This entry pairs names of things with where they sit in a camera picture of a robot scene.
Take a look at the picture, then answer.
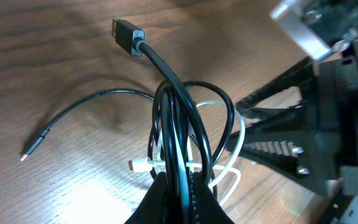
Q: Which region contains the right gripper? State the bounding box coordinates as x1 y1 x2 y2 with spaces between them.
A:
236 40 358 197

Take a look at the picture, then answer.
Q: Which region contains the black usb cable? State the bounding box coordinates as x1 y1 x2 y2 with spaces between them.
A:
19 80 236 175
111 18 214 224

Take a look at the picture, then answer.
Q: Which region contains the white usb cable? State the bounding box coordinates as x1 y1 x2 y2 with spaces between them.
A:
127 100 246 207

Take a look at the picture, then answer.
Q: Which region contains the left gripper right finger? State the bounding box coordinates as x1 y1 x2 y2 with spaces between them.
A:
191 172 234 224

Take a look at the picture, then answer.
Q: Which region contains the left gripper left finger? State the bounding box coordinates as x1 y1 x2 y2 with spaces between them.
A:
125 172 168 224

